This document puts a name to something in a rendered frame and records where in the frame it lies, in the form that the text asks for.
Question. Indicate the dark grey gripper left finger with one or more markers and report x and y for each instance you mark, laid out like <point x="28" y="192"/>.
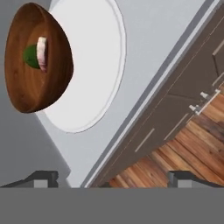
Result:
<point x="43" y="176"/>

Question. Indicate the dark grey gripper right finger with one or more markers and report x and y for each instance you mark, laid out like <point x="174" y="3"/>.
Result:
<point x="182" y="176"/>

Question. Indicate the brown wooden bowl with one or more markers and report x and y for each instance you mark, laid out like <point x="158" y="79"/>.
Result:
<point x="20" y="81"/>

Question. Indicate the green lime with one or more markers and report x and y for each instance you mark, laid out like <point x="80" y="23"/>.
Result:
<point x="30" y="57"/>

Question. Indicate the white round microwave turntable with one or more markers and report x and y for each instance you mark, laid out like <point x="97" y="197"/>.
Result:
<point x="93" y="64"/>

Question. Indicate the dark brown cabinet run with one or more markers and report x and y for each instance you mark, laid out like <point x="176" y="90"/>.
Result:
<point x="163" y="116"/>

